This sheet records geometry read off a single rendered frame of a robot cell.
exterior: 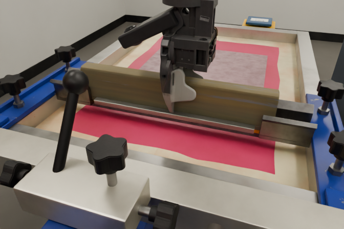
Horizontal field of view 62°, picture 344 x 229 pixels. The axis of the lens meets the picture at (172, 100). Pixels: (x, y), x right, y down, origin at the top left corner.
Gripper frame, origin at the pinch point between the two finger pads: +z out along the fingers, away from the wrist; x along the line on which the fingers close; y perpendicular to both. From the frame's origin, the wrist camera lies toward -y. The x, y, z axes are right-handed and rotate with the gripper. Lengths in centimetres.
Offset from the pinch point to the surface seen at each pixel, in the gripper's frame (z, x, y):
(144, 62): 5.3, 26.3, -17.4
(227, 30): 3, 57, 2
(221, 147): 5.3, -4.6, 11.1
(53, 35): 70, 200, -200
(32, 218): 101, 23, -84
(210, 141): 5.3, -3.6, 8.7
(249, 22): 4, 74, 8
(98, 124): 5.4, -5.5, -13.9
